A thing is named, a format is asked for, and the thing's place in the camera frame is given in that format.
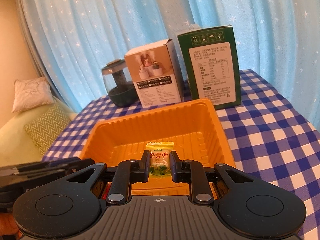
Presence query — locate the yellow green candy packet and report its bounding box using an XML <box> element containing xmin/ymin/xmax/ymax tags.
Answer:
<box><xmin>146</xmin><ymin>141</ymin><xmax>174</xmax><ymax>176</ymax></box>

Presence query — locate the light green sofa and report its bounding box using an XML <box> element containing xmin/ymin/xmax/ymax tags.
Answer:
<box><xmin>0</xmin><ymin>96</ymin><xmax>78</xmax><ymax>168</ymax></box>

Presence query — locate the green chevron cushion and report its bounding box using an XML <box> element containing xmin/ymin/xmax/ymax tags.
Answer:
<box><xmin>24</xmin><ymin>104</ymin><xmax>71</xmax><ymax>155</ymax></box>

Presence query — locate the orange plastic tray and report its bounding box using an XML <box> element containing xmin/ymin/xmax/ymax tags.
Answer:
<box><xmin>78</xmin><ymin>97</ymin><xmax>237</xmax><ymax>197</ymax></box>

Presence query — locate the dark glass humidifier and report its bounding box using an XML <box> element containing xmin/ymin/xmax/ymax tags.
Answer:
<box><xmin>101</xmin><ymin>59</ymin><xmax>138</xmax><ymax>107</ymax></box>

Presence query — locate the white textured cushion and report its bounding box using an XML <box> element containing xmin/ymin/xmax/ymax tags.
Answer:
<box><xmin>11</xmin><ymin>77</ymin><xmax>54</xmax><ymax>113</ymax></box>

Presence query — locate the blue white checkered tablecloth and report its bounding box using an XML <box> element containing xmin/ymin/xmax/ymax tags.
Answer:
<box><xmin>41</xmin><ymin>69</ymin><xmax>320</xmax><ymax>240</ymax></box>

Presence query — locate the white humidifier product box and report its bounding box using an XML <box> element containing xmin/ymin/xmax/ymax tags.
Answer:
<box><xmin>124</xmin><ymin>38</ymin><xmax>184</xmax><ymax>108</ymax></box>

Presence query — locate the green milk carton box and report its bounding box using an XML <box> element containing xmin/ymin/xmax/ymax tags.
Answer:
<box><xmin>177</xmin><ymin>25</ymin><xmax>241</xmax><ymax>109</ymax></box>

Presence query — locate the blue star curtain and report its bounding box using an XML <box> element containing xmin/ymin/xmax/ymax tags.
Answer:
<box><xmin>16</xmin><ymin>0</ymin><xmax>319</xmax><ymax>127</ymax></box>

